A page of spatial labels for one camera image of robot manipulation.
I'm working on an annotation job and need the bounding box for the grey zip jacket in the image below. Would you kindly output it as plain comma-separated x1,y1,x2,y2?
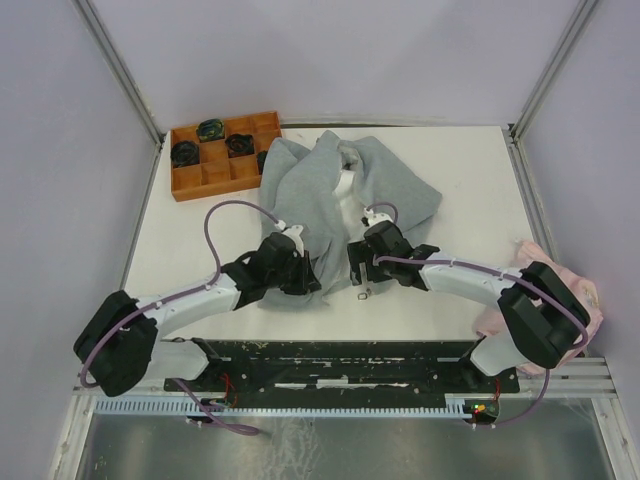
259,131,442,311

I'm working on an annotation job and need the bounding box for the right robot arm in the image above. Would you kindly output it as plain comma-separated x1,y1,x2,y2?
347,220,590,391

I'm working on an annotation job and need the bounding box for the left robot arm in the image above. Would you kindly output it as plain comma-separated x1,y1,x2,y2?
73,225,320,397

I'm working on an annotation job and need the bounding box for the wooden compartment tray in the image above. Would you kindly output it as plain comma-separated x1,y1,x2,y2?
170,111,282,202

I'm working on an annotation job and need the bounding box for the dark rolled sock right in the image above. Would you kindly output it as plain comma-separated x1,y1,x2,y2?
256,150,268,175

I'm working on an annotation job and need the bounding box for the dark rolled sock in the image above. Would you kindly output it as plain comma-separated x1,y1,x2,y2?
225,133,255,158
196,118,225,143
256,150,268,175
170,140,200,168

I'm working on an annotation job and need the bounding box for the dark rolled sock middle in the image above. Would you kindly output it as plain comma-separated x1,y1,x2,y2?
225,133,255,158

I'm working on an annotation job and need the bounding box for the pink cloth bag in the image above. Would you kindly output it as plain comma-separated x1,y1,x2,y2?
473,240,603,376

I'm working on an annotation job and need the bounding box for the dark rolled sock left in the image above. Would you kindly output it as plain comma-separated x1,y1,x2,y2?
170,140,200,168

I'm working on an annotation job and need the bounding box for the dark rolled sock top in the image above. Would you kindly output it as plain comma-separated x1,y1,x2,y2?
196,118,225,143

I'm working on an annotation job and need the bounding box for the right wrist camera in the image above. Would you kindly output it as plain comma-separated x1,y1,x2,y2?
361,209,394,228

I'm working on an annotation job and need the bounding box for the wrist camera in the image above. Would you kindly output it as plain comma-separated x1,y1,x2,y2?
276,220,305,255
361,209,394,228

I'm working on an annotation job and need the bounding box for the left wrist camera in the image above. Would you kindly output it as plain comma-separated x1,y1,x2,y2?
276,220,305,255

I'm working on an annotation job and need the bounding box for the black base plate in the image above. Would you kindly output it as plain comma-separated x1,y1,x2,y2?
186,340,520,410

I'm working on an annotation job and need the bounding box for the right aluminium frame post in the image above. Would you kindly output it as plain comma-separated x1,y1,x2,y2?
509,0,606,146

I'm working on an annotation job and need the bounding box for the aluminium frame post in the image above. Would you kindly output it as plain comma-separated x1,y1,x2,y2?
509,0,606,146
74,0,166,146

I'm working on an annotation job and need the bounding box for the light blue cable duct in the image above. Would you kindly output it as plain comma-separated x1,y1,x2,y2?
94,392,476,417

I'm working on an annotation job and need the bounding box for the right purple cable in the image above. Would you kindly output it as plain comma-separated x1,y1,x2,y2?
361,200,589,429

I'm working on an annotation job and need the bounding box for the purple cable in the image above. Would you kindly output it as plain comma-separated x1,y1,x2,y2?
79,199,286,389
361,200,589,429

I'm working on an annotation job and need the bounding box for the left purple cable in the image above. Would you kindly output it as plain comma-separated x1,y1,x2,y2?
79,199,286,389

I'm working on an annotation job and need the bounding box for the aluminium front rail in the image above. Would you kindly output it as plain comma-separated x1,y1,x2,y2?
69,349,616,401

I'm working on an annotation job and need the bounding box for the left aluminium frame post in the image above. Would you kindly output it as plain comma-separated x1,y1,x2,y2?
74,0,166,146

